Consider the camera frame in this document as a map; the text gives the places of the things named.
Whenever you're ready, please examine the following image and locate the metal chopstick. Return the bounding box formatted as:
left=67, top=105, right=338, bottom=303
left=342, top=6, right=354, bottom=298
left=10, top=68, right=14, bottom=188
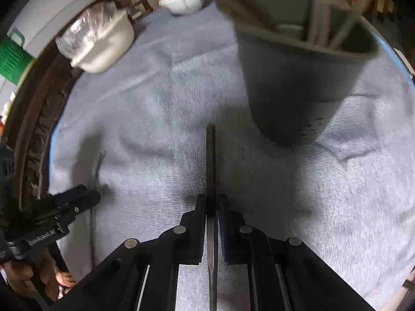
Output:
left=306, top=0, right=329, bottom=44
left=327, top=0, right=373, bottom=49

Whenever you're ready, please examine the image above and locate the person's left hand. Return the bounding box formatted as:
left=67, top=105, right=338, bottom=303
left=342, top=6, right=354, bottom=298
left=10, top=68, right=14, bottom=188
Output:
left=0, top=249, right=77, bottom=302

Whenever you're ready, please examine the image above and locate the stack of green basins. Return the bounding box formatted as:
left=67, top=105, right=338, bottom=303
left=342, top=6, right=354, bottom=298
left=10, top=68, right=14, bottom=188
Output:
left=0, top=27, right=34, bottom=83

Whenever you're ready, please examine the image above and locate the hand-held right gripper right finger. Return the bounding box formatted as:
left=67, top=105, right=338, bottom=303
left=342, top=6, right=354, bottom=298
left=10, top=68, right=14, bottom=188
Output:
left=219, top=194, right=377, bottom=311

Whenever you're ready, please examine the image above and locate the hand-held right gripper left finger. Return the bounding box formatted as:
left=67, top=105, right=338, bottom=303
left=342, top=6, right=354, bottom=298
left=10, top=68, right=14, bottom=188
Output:
left=49, top=194, right=208, bottom=311

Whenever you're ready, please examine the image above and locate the carved dark wooden bench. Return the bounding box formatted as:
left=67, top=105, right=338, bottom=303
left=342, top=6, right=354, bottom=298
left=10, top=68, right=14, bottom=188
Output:
left=0, top=0, right=153, bottom=211

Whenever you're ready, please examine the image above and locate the clear plastic bag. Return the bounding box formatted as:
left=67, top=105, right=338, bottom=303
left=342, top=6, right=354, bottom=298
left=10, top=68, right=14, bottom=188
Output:
left=55, top=1, right=119, bottom=62

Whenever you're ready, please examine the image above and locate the grey tablecloth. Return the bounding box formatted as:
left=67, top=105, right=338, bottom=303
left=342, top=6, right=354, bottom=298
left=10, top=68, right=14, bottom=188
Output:
left=49, top=0, right=415, bottom=311

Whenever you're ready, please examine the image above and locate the white ceramic pot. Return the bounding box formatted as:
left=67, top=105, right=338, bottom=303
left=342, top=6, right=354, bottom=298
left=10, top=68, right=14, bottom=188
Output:
left=70, top=8, right=135, bottom=73

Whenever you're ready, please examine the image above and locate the blue tablecloth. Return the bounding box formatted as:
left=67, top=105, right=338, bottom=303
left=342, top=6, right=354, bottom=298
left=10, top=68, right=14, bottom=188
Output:
left=366, top=16, right=415, bottom=88

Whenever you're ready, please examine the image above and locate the plain white bowl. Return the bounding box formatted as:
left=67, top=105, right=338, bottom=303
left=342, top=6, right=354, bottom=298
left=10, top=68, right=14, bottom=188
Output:
left=159, top=0, right=205, bottom=16

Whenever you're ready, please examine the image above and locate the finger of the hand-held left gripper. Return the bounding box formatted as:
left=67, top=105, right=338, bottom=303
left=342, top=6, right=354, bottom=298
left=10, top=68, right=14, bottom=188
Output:
left=57, top=189, right=102, bottom=217
left=52, top=184, right=89, bottom=206

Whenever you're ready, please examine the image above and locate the grey utensil holder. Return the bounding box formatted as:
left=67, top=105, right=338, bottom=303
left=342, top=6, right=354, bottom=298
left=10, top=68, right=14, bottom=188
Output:
left=235, top=0, right=380, bottom=148

